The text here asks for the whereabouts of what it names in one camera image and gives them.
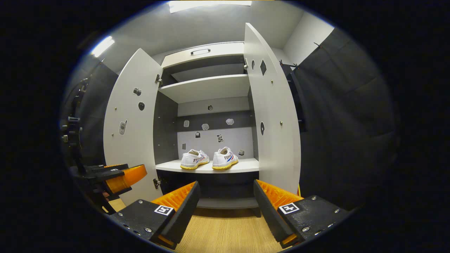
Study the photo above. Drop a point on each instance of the ceiling light panel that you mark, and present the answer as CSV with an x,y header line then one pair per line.
x,y
211,6
103,46

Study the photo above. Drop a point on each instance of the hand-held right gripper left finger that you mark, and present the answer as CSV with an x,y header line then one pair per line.
x,y
184,214

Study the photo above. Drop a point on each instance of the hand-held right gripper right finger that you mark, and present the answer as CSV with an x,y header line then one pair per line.
x,y
269,214

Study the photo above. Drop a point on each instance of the white cabinet door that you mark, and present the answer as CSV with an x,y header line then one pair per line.
x,y
130,158
274,133

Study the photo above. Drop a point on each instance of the white cabinet drawer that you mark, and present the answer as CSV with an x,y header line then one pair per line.
x,y
221,53

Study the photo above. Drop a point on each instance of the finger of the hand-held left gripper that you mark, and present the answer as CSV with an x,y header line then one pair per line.
x,y
128,177
105,168

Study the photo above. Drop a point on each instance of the white shoe cabinet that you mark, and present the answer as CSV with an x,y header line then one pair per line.
x,y
211,165

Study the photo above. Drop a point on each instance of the white canvas shoe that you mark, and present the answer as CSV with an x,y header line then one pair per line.
x,y
225,160
193,160

